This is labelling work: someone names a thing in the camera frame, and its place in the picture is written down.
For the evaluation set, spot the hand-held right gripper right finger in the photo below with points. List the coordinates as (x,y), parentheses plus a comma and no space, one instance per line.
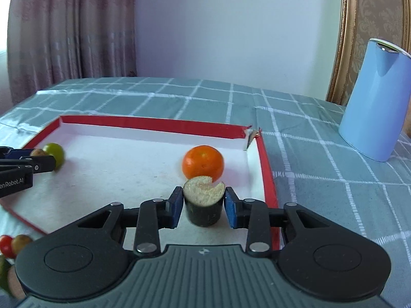
(230,212)

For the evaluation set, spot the light blue kettle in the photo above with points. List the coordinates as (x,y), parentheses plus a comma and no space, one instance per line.
(372,102)

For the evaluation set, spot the orange mandarin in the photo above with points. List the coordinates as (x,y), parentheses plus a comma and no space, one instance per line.
(203,163)

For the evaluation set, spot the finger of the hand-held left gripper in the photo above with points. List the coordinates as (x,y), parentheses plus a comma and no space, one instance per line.
(38,164)
(9,152)

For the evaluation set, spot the pink patterned curtain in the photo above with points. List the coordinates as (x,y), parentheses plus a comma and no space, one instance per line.
(70,29)

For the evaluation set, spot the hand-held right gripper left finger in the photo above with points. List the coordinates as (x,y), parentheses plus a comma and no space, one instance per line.
(176,210)

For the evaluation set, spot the red cherry tomato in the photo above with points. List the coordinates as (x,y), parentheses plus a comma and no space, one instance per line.
(4,246)

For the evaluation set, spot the brown longan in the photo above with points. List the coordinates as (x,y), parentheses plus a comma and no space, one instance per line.
(21,243)
(38,152)

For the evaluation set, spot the green tomato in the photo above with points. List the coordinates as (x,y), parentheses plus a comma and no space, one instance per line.
(55,154)

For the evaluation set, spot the gold-framed headboard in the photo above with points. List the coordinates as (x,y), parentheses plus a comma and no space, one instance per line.
(369,16)

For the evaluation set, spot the red-rimmed white tray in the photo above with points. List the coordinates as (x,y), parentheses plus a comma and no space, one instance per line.
(112,173)

